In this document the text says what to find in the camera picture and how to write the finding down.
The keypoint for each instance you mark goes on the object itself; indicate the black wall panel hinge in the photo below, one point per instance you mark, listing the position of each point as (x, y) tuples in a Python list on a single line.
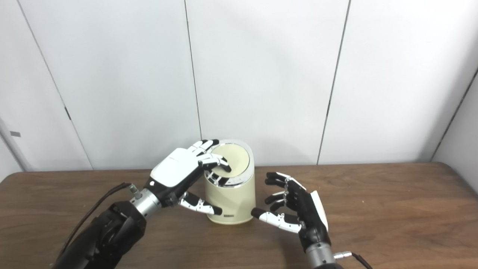
[(67, 113)]

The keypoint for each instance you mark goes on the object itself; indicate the white and black left hand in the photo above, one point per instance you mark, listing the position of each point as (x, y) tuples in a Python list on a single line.
[(175, 168)]

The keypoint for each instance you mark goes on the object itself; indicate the small grey wall label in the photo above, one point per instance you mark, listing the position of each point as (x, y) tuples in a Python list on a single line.
[(15, 133)]

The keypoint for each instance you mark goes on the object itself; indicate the white wall pole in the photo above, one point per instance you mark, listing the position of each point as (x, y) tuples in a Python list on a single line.
[(11, 149)]

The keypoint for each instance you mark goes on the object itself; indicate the cream-colored lidded bin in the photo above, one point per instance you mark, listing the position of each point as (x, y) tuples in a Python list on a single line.
[(239, 198)]

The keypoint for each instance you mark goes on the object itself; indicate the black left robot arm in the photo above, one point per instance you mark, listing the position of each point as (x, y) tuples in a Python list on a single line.
[(108, 235)]

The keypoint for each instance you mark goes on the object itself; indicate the white and black right hand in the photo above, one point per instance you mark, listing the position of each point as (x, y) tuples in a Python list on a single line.
[(308, 216)]

